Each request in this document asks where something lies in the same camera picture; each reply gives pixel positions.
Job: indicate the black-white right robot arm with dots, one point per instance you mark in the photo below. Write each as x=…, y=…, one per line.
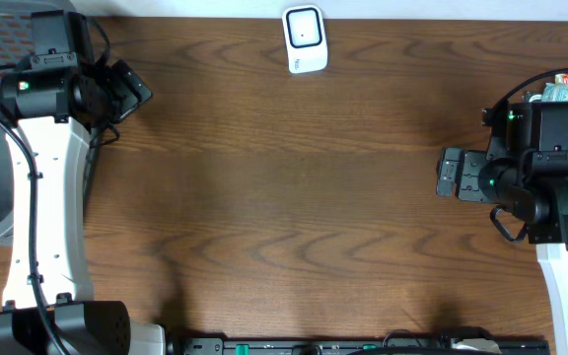
x=523, y=174

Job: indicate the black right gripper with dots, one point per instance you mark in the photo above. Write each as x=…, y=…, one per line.
x=464, y=180

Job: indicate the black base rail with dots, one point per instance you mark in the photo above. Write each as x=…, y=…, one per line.
x=396, y=342

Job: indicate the white barcode scanner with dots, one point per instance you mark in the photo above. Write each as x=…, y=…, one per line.
x=305, y=39

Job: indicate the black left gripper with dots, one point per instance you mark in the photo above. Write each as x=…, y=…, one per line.
x=129, y=97

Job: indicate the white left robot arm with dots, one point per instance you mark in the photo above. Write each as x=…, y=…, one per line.
x=54, y=108

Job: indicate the teal plastic-wrapped packet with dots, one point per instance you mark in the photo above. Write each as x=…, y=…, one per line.
x=554, y=92

